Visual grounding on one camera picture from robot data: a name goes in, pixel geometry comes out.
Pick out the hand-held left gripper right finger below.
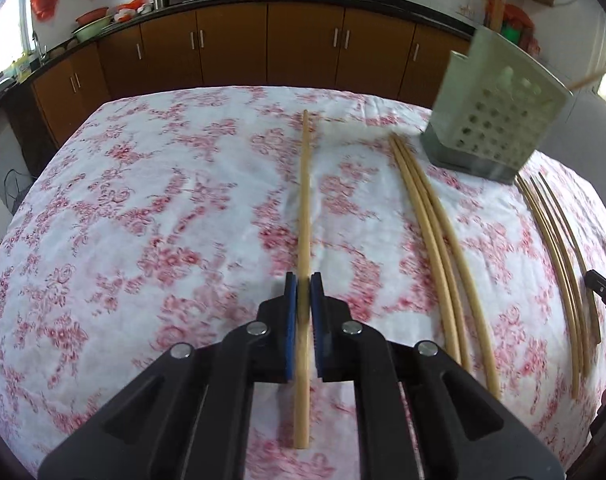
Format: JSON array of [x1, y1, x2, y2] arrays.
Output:
[[309, 271, 566, 480]]

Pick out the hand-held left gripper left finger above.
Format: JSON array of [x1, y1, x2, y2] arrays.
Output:
[[37, 271, 299, 480]]

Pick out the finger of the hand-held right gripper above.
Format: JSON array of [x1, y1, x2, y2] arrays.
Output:
[[584, 269, 606, 317]]

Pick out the green perforated utensil holder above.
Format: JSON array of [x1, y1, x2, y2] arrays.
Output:
[[420, 25, 574, 186]]

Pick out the red floral tablecloth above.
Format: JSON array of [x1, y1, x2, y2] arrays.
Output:
[[0, 85, 606, 480]]

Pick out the red and green packages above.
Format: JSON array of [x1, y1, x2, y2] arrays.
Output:
[[485, 2, 541, 58]]

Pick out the brown kitchen cabinets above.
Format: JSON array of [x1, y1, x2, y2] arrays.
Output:
[[30, 2, 476, 148]]

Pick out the floor fan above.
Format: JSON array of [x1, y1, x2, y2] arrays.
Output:
[[3, 167, 36, 216]]

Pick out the white and red bowls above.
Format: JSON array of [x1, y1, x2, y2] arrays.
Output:
[[114, 0, 153, 23]]

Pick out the green basin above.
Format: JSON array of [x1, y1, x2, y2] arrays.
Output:
[[72, 16, 115, 43]]

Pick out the red basin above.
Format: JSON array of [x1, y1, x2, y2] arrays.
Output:
[[76, 6, 109, 24]]

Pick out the red plastic bag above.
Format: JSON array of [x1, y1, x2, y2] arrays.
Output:
[[30, 0, 60, 22]]

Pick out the kitchen window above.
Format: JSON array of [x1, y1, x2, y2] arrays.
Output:
[[0, 0, 34, 91]]

